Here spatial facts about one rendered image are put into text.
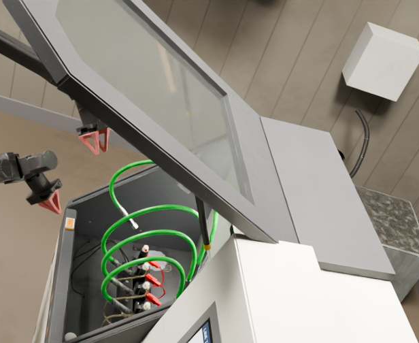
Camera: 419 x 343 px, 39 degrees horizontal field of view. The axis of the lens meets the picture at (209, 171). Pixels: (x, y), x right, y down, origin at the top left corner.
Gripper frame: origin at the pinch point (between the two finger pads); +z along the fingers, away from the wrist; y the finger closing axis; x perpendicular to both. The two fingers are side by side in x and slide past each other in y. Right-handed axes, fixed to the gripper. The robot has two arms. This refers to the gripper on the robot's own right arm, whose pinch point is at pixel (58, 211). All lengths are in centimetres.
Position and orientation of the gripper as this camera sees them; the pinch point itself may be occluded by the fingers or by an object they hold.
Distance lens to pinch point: 187.6
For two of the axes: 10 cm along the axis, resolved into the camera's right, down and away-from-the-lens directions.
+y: 8.8, -2.9, -3.7
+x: 1.7, -5.4, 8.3
